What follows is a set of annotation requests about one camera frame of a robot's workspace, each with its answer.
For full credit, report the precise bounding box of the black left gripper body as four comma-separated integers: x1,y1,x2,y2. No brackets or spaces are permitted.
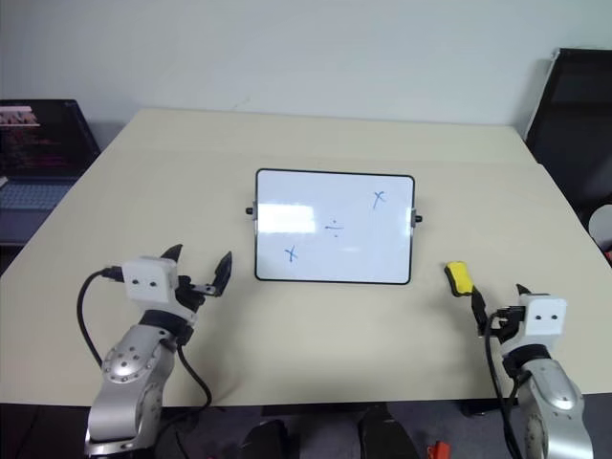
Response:
173,274,214,318

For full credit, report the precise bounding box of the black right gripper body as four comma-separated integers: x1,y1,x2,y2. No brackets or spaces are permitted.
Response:
487,305,525,343

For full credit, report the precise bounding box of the yellow and black eraser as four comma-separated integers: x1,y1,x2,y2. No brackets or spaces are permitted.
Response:
444,259,475,299

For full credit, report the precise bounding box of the white round object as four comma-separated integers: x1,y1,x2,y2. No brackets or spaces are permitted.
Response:
587,204,612,263

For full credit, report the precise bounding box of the small black-framed whiteboard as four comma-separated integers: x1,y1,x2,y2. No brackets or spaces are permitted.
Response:
243,167,426,285

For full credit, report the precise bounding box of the dark rounded shape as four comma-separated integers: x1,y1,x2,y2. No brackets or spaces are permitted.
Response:
237,419,290,459

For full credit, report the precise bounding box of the black office chair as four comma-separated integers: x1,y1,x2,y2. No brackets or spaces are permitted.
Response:
522,47,612,214

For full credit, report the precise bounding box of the open laptop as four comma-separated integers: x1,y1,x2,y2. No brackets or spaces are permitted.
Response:
0,98,102,246

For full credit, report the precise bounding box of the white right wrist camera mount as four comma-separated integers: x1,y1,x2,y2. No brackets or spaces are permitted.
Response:
517,292,568,358

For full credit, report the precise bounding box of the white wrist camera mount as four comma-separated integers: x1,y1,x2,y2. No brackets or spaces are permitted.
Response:
517,292,568,358
120,256,181,306

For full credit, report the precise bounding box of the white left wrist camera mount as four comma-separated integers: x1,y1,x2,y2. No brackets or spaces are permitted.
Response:
120,256,181,306

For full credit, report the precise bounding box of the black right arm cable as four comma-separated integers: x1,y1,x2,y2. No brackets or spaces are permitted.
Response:
482,320,523,459

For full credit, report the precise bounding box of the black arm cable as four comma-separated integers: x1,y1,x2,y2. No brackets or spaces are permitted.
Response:
76,265,213,408
482,320,523,459

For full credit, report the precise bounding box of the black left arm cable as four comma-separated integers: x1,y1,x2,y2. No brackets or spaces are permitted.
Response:
76,265,213,408

